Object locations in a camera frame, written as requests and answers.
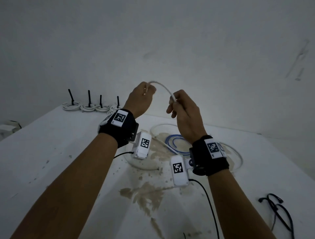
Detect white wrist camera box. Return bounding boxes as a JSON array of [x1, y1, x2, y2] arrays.
[[130, 131, 152, 161], [170, 155, 194, 187]]

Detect blue cable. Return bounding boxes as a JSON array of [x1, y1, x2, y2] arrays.
[[165, 134, 191, 156]]

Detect person's left forearm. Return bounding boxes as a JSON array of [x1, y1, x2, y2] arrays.
[[11, 134, 118, 239]]

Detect black wrist strap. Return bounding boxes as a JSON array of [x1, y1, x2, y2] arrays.
[[98, 109, 139, 149], [189, 135, 230, 177]]

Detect black cable ties bunch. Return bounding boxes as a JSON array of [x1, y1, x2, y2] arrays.
[[258, 193, 295, 239]]

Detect white checkered marker tag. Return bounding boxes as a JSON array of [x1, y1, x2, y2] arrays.
[[99, 109, 128, 128], [203, 138, 227, 159]]

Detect long white cable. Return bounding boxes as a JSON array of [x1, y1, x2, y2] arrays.
[[124, 123, 243, 173]]

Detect black camera cable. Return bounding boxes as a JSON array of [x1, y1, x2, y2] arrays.
[[113, 151, 135, 159], [189, 179, 220, 239]]

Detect person's right hand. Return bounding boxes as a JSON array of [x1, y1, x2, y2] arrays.
[[166, 89, 208, 144]]

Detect person's right forearm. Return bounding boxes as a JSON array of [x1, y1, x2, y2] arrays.
[[208, 170, 276, 239]]

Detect person's left hand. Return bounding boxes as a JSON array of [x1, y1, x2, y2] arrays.
[[122, 81, 157, 118]]

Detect white power adapter box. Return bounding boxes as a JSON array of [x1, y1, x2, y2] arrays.
[[0, 120, 22, 135]]

